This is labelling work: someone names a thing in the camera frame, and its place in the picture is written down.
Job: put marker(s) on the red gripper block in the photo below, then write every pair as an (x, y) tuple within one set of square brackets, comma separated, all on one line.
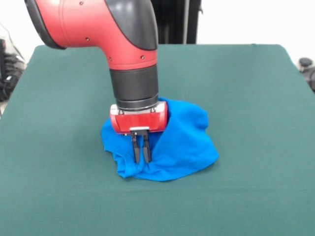
[(140, 121)]

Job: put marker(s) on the blue shirt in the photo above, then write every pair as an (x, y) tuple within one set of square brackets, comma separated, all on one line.
[(184, 147)]

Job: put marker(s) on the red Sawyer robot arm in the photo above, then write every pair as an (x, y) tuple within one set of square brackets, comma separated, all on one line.
[(98, 24)]

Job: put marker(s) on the dark green table cloth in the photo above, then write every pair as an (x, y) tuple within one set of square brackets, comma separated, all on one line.
[(157, 209)]

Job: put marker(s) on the grey stand foot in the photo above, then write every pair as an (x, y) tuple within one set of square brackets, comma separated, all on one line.
[(306, 62)]

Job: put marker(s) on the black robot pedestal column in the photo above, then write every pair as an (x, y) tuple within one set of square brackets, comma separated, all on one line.
[(177, 22)]

